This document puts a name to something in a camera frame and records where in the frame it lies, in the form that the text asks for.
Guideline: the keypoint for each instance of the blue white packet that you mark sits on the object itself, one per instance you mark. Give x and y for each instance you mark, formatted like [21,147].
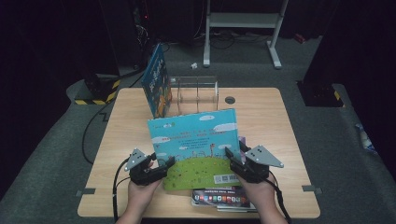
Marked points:
[365,140]

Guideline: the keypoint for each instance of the person's right hand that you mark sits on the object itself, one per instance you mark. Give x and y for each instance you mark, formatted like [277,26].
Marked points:
[263,196]

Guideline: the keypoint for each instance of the white book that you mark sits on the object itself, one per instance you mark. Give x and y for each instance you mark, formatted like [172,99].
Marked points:
[239,209]

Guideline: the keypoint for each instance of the light blue illustrated picture book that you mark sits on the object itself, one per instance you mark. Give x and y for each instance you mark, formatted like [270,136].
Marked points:
[193,140]

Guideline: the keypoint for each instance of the person's left hand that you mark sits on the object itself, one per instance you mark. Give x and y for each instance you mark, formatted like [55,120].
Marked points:
[140,196]

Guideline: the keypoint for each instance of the small red object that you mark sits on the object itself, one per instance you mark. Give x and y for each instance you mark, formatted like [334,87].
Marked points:
[299,38]

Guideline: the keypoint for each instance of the dark blue picture book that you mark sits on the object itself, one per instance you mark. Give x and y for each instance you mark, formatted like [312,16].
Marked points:
[157,87]

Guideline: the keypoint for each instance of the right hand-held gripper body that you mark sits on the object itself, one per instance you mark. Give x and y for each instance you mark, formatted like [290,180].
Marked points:
[253,168]

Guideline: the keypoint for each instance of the crumpled white paper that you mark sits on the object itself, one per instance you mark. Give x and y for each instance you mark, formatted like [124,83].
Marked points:
[194,65]

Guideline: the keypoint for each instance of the clear acrylic book rack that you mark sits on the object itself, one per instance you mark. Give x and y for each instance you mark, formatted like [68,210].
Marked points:
[205,93]

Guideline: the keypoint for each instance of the white frame desk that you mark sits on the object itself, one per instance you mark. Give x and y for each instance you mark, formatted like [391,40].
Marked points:
[243,20]

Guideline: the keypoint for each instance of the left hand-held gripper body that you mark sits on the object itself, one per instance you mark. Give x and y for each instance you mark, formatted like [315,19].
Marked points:
[143,174]

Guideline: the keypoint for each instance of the black computer cabinet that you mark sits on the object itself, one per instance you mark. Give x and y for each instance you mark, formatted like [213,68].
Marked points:
[124,31]

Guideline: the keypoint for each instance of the black yellow striped stand base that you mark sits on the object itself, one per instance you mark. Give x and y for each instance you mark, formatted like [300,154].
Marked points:
[99,91]
[320,95]

